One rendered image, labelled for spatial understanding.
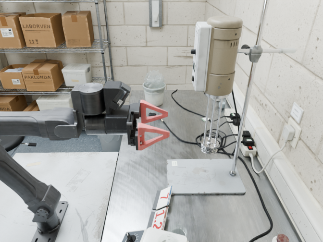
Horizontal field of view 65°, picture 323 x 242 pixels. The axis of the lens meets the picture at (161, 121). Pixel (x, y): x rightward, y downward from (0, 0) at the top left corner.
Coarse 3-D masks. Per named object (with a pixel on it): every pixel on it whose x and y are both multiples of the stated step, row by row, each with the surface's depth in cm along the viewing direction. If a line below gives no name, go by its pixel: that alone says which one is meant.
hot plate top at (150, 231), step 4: (148, 228) 74; (152, 228) 73; (148, 232) 72; (152, 232) 72; (156, 232) 72; (160, 232) 72; (164, 232) 72; (144, 236) 71; (148, 236) 71; (152, 236) 71; (156, 236) 71; (176, 236) 71; (180, 236) 71; (184, 236) 71; (144, 240) 70; (148, 240) 70; (152, 240) 70; (156, 240) 70; (180, 240) 70; (184, 240) 70
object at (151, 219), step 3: (165, 207) 86; (153, 213) 88; (150, 216) 87; (153, 216) 87; (150, 219) 86; (153, 219) 86; (165, 219) 82; (150, 222) 85; (153, 222) 84; (150, 225) 84; (147, 228) 83
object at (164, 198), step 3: (165, 189) 95; (168, 189) 94; (162, 192) 95; (165, 192) 94; (168, 192) 92; (162, 195) 93; (165, 195) 92; (168, 195) 91; (162, 198) 92; (165, 198) 91; (159, 201) 92; (162, 201) 90; (165, 201) 89; (159, 204) 90; (162, 204) 89; (165, 204) 88
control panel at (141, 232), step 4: (128, 232) 78; (132, 232) 77; (136, 232) 76; (140, 232) 75; (124, 236) 77; (136, 236) 75; (140, 236) 74; (124, 240) 76; (136, 240) 73; (140, 240) 73
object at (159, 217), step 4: (164, 208) 86; (156, 212) 88; (160, 212) 86; (164, 212) 85; (156, 216) 86; (160, 216) 85; (156, 220) 84; (160, 220) 83; (156, 224) 82; (160, 224) 81; (156, 228) 81; (160, 228) 80
